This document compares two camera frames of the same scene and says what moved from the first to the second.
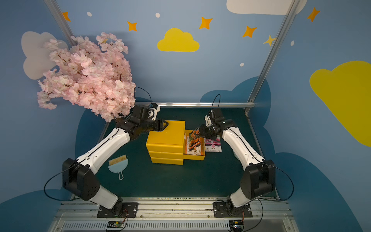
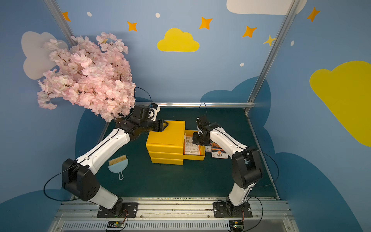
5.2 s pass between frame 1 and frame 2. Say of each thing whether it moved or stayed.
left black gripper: stayed
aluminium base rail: stayed
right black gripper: moved
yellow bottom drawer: stayed
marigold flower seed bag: moved
